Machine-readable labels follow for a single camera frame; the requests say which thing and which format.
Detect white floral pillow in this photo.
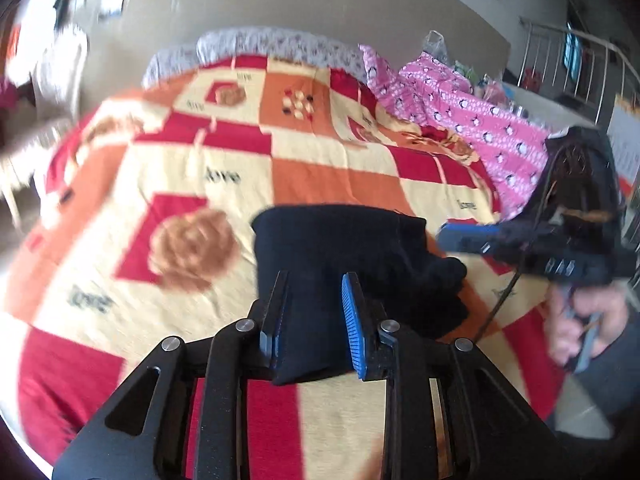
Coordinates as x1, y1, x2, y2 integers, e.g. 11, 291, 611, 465
142, 26, 367, 89

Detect right hand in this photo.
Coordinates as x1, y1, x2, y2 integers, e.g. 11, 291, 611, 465
544, 282, 630, 368

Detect black pants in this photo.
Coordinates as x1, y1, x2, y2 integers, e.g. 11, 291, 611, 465
252, 205, 469, 386

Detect clear plastic bag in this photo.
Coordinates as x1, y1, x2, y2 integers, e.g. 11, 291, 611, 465
422, 29, 450, 65

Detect dark sleeve forearm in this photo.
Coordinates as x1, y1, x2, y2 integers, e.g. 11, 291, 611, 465
573, 284, 639, 420

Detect white ornate chair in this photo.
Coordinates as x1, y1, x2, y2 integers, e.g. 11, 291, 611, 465
1, 25, 89, 230

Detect pink penguin quilt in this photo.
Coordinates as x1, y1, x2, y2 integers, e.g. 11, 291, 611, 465
359, 44, 551, 219

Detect black cable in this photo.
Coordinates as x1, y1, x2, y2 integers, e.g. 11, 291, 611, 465
472, 159, 561, 344

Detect metal stair railing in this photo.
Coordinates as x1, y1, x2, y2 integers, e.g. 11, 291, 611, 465
516, 18, 639, 125

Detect red orange checkered blanket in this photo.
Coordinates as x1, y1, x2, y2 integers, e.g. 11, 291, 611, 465
6, 54, 566, 480

